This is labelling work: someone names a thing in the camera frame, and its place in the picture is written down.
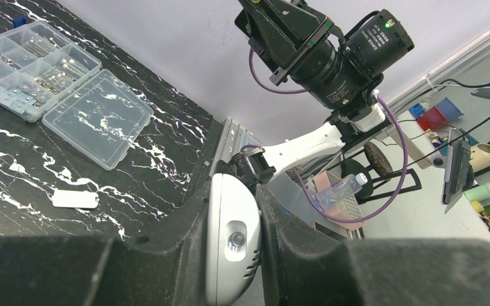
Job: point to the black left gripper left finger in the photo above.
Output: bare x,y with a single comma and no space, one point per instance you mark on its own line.
164,266

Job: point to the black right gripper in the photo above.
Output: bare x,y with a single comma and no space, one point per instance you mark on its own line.
284,33

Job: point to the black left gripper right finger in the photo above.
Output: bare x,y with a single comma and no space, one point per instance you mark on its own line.
302,266

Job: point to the white remote control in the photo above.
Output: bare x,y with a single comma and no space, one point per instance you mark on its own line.
233,240

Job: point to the white remote battery cover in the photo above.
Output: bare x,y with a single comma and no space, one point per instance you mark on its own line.
75,199

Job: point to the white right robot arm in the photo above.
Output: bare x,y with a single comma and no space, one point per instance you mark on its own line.
341,73

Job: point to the clear plastic water bottle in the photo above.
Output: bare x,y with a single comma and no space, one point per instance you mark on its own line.
328,194

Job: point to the background clutter shelf items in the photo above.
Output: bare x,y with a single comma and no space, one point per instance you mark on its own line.
458,172

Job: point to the clear plastic screw organizer box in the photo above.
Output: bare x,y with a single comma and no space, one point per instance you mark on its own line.
47,78

